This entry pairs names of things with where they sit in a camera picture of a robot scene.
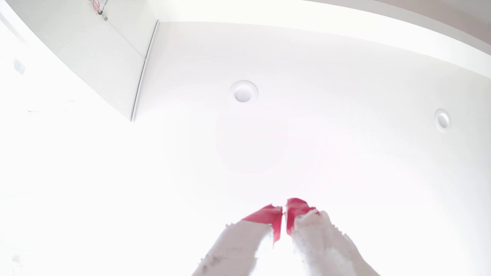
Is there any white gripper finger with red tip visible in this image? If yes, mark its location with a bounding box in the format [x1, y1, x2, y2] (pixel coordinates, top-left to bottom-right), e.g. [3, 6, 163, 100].
[192, 204, 284, 276]
[285, 197, 380, 276]

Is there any round recessed ceiling light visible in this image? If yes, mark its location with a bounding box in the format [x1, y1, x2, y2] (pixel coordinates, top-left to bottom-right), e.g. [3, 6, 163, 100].
[230, 80, 259, 103]
[434, 108, 452, 133]

